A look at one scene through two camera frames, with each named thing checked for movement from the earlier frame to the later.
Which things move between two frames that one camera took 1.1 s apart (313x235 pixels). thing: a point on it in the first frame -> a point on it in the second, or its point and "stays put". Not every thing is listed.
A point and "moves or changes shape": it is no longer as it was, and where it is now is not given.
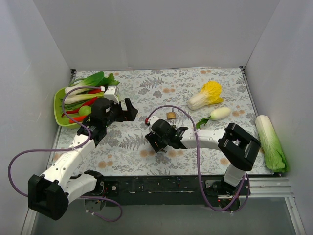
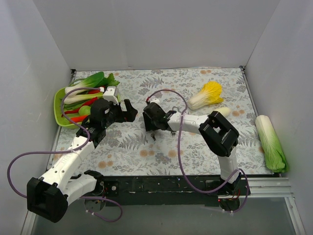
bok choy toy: (78, 92) stays put
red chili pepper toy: (76, 111) stays put
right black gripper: (151, 141) -> (147, 118)
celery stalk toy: (91, 95) stays put
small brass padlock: (171, 115) moves or changes shape
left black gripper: (121, 111) stays put
